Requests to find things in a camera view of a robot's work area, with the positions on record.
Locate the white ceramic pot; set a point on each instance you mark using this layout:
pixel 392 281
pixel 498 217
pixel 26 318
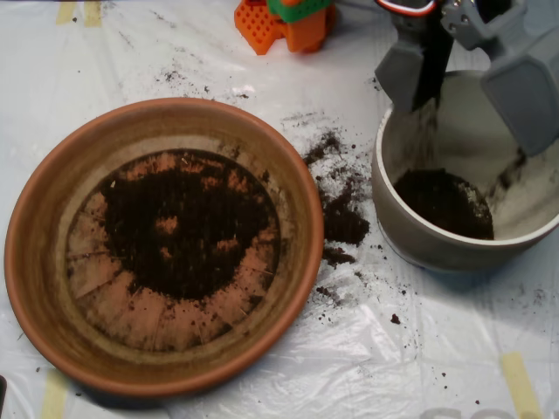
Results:
pixel 419 253

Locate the terracotta plant pot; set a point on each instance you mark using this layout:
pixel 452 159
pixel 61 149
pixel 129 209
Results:
pixel 39 270

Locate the spilled dark soil patch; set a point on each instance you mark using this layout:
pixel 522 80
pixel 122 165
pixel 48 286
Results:
pixel 345 227

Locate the grey gripper with motor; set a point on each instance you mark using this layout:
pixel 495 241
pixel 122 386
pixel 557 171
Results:
pixel 459 27

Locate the dark soil heap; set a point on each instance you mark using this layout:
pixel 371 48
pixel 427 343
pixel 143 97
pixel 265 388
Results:
pixel 196 262

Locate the dark soil layer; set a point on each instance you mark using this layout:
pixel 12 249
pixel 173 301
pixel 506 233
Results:
pixel 436 205

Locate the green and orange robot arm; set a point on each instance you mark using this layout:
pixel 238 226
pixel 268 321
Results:
pixel 305 35

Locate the beige masking tape strip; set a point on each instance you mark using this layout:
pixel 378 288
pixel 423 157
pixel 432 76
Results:
pixel 479 11
pixel 65 13
pixel 92 15
pixel 519 384
pixel 54 397

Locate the dark object at edge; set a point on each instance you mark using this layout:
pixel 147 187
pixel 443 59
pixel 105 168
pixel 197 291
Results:
pixel 2 393

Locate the clear plastic sheet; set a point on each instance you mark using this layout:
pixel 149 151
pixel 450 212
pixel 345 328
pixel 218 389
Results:
pixel 436 349

